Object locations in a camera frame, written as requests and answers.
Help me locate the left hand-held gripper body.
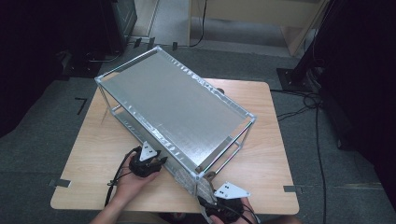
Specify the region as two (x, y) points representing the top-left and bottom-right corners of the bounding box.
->
(128, 141), (162, 178)

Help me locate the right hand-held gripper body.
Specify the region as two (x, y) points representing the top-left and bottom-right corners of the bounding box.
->
(204, 181), (252, 224)

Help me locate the silver two-tier shelf rack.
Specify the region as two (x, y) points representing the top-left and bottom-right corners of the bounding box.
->
(93, 45), (258, 198)

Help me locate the person's right hand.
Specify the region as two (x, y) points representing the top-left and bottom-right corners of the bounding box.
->
(209, 197), (260, 224)

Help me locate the person's left hand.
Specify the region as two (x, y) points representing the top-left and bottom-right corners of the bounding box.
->
(115, 148), (162, 202)

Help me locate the person's left leg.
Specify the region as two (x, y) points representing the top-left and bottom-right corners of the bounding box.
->
(116, 211), (164, 224)

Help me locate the black angled floor tape mark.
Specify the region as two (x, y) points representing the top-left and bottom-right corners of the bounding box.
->
(74, 97), (89, 116)

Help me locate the black flat stand base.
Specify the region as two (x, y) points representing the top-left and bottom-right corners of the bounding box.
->
(59, 49), (106, 79)

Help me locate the black metal stand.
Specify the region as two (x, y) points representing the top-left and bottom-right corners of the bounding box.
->
(276, 0), (337, 93)

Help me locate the black cabinet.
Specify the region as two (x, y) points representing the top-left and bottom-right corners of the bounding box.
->
(100, 0), (138, 56)

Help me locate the right hand-held gripper cable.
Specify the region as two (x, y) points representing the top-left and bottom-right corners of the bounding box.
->
(214, 203), (255, 224)

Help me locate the hand-held gripper cable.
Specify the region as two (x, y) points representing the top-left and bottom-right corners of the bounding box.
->
(214, 203), (255, 224)
(104, 146), (142, 208)

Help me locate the left hand-held gripper cable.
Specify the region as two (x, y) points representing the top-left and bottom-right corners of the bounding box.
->
(104, 146), (142, 208)

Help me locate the long black floor cable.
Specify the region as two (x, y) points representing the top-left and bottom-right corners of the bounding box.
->
(315, 105), (328, 224)

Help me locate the black looped floor cable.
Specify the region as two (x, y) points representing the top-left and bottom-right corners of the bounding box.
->
(269, 88), (323, 122)

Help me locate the black hanging cable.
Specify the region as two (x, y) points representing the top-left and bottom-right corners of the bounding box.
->
(189, 0), (208, 49)

